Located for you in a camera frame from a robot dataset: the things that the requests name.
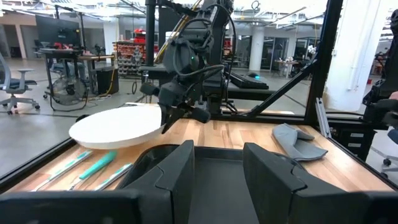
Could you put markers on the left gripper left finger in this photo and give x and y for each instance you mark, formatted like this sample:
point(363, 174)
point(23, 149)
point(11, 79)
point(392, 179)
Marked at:
point(168, 193)

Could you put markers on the large black monitor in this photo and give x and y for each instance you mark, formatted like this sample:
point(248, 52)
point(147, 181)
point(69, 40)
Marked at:
point(57, 31)

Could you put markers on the shelf with red bins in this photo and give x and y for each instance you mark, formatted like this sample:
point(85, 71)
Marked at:
point(130, 53)

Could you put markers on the white square pillar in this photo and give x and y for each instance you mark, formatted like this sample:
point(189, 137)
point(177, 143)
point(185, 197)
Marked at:
point(354, 56)

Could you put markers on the white round pillar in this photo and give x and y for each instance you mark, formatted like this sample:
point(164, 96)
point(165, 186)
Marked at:
point(256, 49)

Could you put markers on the aluminium profile bar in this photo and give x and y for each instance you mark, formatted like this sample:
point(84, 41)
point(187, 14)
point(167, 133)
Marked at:
point(322, 118)

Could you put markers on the black rectangular serving tray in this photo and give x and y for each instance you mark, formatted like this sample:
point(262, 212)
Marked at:
point(217, 186)

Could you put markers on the black box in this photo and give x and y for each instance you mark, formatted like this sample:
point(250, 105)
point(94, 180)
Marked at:
point(107, 80)

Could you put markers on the black drawer unit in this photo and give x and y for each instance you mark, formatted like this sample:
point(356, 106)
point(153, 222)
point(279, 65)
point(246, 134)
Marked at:
point(354, 140)

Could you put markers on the person's hand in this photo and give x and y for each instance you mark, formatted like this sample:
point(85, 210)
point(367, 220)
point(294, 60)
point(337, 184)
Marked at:
point(394, 95)

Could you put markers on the blue chair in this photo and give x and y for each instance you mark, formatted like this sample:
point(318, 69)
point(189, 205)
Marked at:
point(392, 146)

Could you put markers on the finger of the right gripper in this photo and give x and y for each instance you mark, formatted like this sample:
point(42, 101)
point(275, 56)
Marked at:
point(165, 114)
point(177, 114)

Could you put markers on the white office chair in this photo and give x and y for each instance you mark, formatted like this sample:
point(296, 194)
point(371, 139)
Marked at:
point(15, 85)

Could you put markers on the grey cloth napkin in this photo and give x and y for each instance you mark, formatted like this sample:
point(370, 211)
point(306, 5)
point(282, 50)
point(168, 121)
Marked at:
point(295, 143)

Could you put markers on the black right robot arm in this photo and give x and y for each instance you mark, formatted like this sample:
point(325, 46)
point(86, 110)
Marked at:
point(205, 46)

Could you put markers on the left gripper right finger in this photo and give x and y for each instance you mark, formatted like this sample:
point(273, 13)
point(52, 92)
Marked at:
point(273, 196)

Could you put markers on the black metal rig frame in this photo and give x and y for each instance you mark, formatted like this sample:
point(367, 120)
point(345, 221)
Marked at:
point(323, 62)

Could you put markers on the black floor fan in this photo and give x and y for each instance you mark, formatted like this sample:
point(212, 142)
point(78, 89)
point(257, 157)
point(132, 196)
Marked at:
point(69, 91)

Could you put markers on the white round plate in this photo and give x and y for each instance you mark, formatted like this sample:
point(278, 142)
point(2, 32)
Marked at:
point(118, 127)

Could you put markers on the black keyboard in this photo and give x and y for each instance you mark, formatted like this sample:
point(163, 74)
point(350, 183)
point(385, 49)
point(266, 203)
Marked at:
point(248, 81)

